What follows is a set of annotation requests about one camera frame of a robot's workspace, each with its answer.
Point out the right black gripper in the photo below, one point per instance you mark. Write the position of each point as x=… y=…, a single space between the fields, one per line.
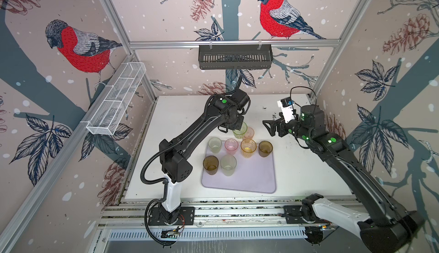
x=280 y=123

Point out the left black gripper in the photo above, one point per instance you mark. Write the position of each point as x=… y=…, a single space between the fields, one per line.
x=238 y=126

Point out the small bright green glass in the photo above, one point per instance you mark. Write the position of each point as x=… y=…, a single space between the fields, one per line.
x=240 y=133

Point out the pale pink textured glass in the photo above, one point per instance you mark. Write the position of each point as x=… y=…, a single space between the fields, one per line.
x=249 y=133

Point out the dark amber textured glass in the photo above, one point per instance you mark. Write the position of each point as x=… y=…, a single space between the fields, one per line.
x=265 y=148

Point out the pink faceted glass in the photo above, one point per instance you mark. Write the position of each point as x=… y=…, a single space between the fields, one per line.
x=231 y=146

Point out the yellow faceted glass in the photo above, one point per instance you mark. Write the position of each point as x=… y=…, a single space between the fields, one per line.
x=248 y=147

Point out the pale green short glass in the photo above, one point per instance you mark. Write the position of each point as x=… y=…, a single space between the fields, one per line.
x=215 y=145

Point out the tall pale green glass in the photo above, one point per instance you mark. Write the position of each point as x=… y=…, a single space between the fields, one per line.
x=228 y=164

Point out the olive amber textured glass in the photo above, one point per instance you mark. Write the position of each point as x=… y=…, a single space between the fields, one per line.
x=211 y=164

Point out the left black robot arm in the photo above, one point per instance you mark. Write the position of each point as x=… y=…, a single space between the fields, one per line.
x=222 y=111

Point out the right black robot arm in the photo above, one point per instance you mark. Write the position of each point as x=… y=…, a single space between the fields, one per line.
x=386 y=226

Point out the lavender plastic tray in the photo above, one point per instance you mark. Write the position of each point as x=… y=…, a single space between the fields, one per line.
x=253 y=174

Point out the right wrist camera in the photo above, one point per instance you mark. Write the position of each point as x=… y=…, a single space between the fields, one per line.
x=287 y=109

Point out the black hanging wire basket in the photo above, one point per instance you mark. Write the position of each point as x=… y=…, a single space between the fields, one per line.
x=235 y=57

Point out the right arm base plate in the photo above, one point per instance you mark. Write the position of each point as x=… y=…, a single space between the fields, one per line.
x=293 y=215

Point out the aluminium front rail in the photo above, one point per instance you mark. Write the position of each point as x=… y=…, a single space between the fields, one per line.
x=228 y=212

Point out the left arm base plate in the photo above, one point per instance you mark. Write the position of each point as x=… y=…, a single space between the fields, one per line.
x=182 y=216

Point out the white mesh wall shelf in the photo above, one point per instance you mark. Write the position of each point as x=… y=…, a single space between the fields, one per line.
x=110 y=112

